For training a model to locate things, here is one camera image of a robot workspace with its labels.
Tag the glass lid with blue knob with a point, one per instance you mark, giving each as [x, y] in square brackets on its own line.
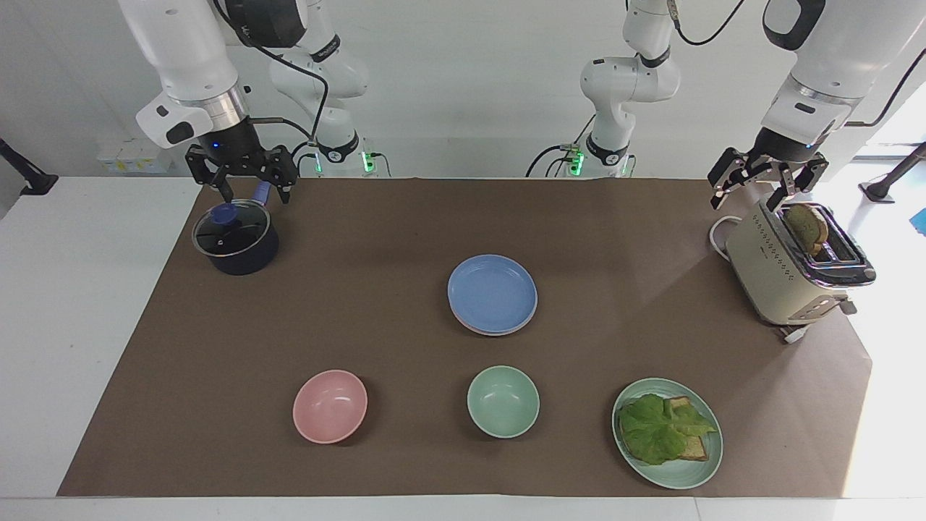
[228, 230]

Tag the bread slice in toaster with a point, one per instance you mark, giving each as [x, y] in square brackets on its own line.
[804, 226]

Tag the toasted bread slice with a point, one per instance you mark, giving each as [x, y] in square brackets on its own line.
[694, 447]

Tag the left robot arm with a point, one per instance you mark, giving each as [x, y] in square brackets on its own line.
[629, 81]

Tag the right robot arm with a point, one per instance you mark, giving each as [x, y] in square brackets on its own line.
[189, 58]

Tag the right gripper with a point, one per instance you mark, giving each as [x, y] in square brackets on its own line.
[230, 150]

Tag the black stand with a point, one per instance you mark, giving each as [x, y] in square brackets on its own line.
[891, 179]
[29, 179]

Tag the green bowl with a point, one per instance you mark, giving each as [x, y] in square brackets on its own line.
[503, 402]

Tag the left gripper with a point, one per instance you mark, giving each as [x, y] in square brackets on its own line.
[783, 148]

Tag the dark blue pot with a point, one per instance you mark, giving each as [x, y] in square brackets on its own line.
[246, 255]

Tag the green plate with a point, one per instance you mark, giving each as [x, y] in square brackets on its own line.
[680, 473]

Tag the beige toaster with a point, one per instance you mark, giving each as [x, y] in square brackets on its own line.
[767, 275]

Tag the white socket boxes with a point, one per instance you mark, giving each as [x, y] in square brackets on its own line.
[134, 161]

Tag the green lettuce leaf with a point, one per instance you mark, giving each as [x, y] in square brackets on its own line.
[655, 430]

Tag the pink bowl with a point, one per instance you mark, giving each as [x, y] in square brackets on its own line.
[330, 407]

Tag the blue plate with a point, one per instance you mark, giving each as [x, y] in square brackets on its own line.
[492, 292]

